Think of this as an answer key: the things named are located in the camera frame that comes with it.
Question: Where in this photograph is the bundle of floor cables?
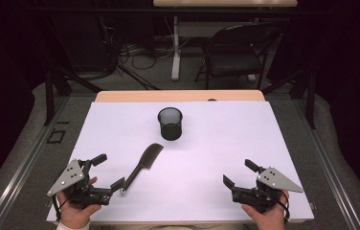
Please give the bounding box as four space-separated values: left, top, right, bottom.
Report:
96 13 177 82

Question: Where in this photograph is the black mesh pen cup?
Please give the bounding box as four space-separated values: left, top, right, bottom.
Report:
157 106 184 142

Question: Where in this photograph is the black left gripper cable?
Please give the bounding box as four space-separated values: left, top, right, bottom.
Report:
51 194 71 222

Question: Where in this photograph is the white-legged background desk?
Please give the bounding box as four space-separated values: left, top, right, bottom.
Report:
152 0 299 81

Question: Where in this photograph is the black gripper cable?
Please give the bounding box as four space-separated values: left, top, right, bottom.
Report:
51 194 71 222
265 188 291 223

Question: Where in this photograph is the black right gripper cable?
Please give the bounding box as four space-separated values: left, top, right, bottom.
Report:
265 188 291 223

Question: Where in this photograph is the person's left hand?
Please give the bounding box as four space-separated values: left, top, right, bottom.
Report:
56 176 102 230

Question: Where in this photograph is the dark brown handle comb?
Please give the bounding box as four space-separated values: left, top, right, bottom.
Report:
119 143 165 195

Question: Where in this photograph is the black folding chair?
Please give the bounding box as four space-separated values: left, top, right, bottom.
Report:
194 22 282 90

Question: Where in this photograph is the person's right hand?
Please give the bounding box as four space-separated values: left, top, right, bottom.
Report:
240 190 291 230

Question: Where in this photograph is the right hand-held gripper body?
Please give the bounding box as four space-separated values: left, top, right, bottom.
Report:
231 166 304 215

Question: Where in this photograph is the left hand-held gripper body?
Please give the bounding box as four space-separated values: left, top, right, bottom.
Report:
47 158 114 208

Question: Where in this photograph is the black metal stand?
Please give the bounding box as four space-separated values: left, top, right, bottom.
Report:
261 66 317 130
43 66 104 127

